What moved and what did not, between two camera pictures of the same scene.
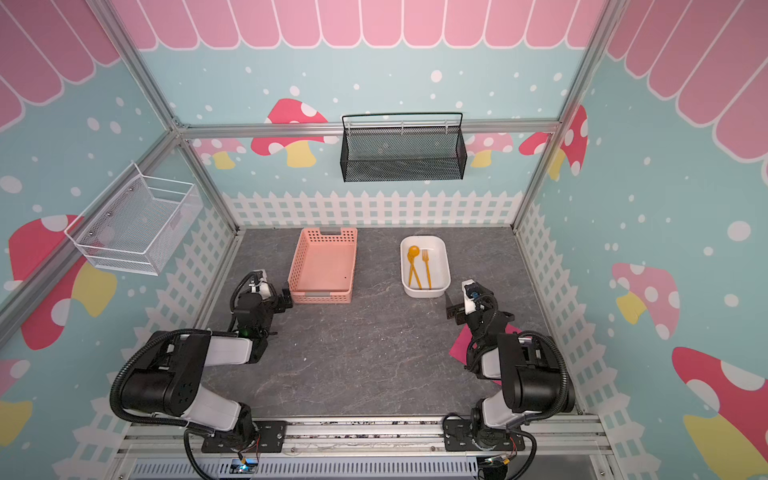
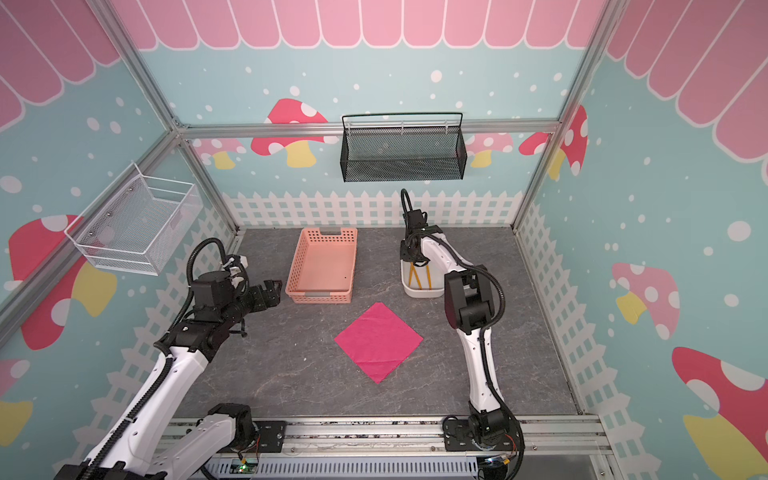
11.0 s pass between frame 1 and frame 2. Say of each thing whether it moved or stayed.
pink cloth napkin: moved
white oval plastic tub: stayed
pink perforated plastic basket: stayed
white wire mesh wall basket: stayed
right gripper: moved
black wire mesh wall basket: stayed
